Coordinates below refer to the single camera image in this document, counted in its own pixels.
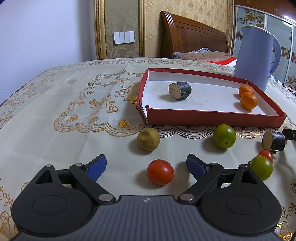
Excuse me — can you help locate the wooden bed headboard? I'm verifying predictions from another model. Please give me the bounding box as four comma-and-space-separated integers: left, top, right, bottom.
160, 11, 230, 58

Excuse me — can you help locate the blue electric kettle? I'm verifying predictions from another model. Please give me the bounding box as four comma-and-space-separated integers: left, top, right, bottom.
233, 25, 282, 92

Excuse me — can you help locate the large red cherry tomato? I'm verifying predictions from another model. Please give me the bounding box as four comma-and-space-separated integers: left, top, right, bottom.
147, 159, 175, 185

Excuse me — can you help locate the red cardboard box tray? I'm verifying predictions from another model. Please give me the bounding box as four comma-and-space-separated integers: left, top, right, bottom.
136, 68, 287, 128

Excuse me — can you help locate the floral glass door wardrobe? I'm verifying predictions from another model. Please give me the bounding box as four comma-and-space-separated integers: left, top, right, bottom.
232, 0, 296, 88

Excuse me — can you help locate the small red cherry tomato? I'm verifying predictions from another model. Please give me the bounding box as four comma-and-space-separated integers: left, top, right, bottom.
257, 150, 274, 164

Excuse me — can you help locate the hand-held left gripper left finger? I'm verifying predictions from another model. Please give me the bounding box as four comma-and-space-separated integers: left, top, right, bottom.
35, 154, 116, 205

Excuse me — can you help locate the brown blanket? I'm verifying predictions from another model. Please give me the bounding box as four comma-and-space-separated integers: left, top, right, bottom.
172, 49, 234, 62

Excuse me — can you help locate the orange mandarin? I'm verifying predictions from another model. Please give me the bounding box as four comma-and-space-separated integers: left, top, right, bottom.
240, 91, 258, 110
239, 85, 254, 95

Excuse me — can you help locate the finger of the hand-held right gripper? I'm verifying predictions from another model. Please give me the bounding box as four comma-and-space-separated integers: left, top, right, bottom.
282, 128, 296, 141

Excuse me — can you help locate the gold wall frame moulding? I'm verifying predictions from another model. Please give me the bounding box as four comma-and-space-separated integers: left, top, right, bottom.
94, 0, 146, 60

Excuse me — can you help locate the dark sugarcane piece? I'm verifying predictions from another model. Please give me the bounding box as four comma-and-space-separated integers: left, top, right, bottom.
168, 81, 192, 100
262, 130, 286, 152

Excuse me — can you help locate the white wall switch panel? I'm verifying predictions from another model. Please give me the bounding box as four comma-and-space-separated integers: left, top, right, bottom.
113, 31, 135, 44

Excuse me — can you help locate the yellow-brown round fruit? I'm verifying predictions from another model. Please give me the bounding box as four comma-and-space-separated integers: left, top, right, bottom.
137, 128, 161, 151

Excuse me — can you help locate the green round fruit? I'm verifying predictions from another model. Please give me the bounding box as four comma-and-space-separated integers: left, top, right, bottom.
249, 155, 273, 181
213, 124, 236, 149

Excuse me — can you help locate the red and white cloth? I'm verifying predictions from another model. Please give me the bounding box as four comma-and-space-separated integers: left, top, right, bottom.
206, 57, 237, 67

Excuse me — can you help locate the cream gold lace tablecloth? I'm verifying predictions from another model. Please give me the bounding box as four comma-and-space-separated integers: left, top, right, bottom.
0, 57, 296, 241

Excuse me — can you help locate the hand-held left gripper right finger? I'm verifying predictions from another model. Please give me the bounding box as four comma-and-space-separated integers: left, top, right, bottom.
178, 153, 260, 205

